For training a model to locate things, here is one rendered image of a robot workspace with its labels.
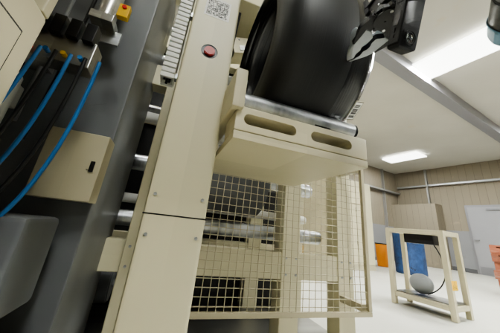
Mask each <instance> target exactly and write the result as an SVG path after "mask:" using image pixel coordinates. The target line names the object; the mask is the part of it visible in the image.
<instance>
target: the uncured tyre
mask: <svg viewBox="0 0 500 333"><path fill-rule="evenodd" d="M364 1H365V0H263V3H262V5H261V6H260V9H259V11H258V13H257V16H256V19H255V21H254V24H253V26H252V28H251V32H250V34H249V37H248V40H247V43H246V46H245V50H244V52H243V57H242V60H241V63H240V68H242V69H245V70H247V71H249V75H248V84H247V87H246V93H247V94H252V95H254V96H257V97H262V98H265V99H267V100H272V101H275V102H278V103H283V104H285V105H288V106H292V107H296V108H298V109H303V110H305V111H310V112H313V113H316V114H320V115H323V116H326V117H330V118H333V119H336V120H340V121H343V122H345V121H346V120H345V118H346V116H347V114H348V112H349V111H350V110H351V108H352V106H353V104H354V103H355V102H356V101H359V99H360V97H361V96H362V93H363V91H364V89H365V86H366V84H367V82H368V78H369V76H370V74H371V69H372V66H373V63H374V55H375V53H372V54H370V55H368V56H365V57H362V58H360V59H356V60H354V61H351V62H349V61H347V50H348V48H349V46H350V34H351V32H352V30H353V29H354V28H357V27H358V26H359V25H360V23H361V22H362V20H363V19H365V18H366V17H367V16H366V15H365V12H364V9H365V8H364V5H363V2H364Z"/></svg>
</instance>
